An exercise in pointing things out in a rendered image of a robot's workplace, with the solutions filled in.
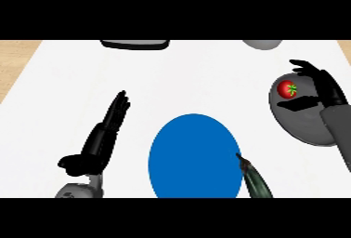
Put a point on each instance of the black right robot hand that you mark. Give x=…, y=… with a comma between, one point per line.
x=326, y=86

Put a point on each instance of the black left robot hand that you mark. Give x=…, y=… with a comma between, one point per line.
x=101, y=139

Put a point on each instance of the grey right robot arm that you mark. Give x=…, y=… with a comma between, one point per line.
x=340, y=130

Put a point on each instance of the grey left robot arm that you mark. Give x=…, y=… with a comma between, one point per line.
x=80, y=189

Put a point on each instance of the red tomato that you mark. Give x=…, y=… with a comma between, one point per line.
x=287, y=89

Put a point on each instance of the grey plate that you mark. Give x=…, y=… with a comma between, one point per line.
x=304, y=124

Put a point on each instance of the blue oval pan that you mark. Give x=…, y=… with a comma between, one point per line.
x=195, y=156

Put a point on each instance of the grey round object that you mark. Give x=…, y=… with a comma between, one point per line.
x=263, y=44

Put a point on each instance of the black flat appliance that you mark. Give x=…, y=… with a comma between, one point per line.
x=136, y=44

